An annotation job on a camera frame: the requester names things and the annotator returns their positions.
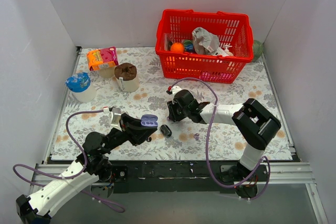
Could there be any lavender earbud charging case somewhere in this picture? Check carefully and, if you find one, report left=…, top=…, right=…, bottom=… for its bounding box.
left=141, top=114, right=158, bottom=127

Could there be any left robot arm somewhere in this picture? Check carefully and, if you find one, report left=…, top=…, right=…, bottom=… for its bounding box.
left=16, top=108, right=158, bottom=223

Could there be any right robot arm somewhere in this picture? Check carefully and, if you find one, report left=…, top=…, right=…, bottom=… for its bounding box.
left=167, top=86, right=281, bottom=181

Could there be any black earbud charging case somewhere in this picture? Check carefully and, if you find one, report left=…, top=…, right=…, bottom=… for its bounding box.
left=160, top=124, right=172, bottom=137

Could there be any floral patterned table mat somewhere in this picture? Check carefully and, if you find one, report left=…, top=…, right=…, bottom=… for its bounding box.
left=51, top=46, right=293, bottom=162

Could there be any brown topped paper roll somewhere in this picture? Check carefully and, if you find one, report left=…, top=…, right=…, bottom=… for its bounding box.
left=114, top=62, right=140, bottom=92

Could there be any beige cup under package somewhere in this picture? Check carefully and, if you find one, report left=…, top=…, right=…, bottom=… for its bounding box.
left=98, top=67, right=115, bottom=79

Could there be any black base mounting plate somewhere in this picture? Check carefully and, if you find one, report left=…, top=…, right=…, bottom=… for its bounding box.
left=99, top=161, right=268, bottom=194

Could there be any orange fruit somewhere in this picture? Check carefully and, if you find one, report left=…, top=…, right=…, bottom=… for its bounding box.
left=170, top=42, right=184, bottom=54

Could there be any blue lidded white cup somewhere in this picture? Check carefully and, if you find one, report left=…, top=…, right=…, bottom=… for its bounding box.
left=65, top=72, right=97, bottom=103

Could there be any blue green item in basket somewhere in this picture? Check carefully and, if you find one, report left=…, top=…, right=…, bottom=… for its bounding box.
left=182, top=39, right=195, bottom=53

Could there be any orange pink snack package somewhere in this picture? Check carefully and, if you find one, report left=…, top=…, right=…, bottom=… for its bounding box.
left=87, top=47, right=119, bottom=71

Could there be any red plastic shopping basket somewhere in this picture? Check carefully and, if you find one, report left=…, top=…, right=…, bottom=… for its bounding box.
left=155, top=9, right=254, bottom=84

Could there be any clear plastic packet in basket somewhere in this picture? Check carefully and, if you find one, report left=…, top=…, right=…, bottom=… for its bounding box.
left=163, top=33, right=175, bottom=51

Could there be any crumpled grey paper bag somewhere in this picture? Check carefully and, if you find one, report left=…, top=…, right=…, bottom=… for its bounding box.
left=192, top=27, right=219, bottom=55

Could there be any white pump bottle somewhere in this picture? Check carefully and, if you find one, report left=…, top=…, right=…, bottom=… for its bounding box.
left=211, top=45, right=234, bottom=57

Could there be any green ball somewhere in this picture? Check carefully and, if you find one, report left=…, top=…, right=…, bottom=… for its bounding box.
left=252, top=40, right=264, bottom=62

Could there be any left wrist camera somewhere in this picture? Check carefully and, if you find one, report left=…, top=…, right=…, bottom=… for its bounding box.
left=103, top=106, right=121, bottom=130

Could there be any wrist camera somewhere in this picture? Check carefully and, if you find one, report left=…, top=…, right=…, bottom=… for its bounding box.
left=103, top=106, right=121, bottom=130
left=166, top=86, right=182, bottom=97

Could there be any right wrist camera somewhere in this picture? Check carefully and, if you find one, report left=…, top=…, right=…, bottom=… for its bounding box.
left=166, top=86, right=182, bottom=97

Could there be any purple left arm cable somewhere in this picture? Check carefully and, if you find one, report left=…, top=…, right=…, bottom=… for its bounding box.
left=13, top=108, right=126, bottom=214

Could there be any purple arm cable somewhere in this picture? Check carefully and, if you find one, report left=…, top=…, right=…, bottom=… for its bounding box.
left=169, top=77, right=271, bottom=200
left=13, top=108, right=126, bottom=214

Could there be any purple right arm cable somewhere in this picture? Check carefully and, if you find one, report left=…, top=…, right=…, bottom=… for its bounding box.
left=169, top=77, right=271, bottom=200

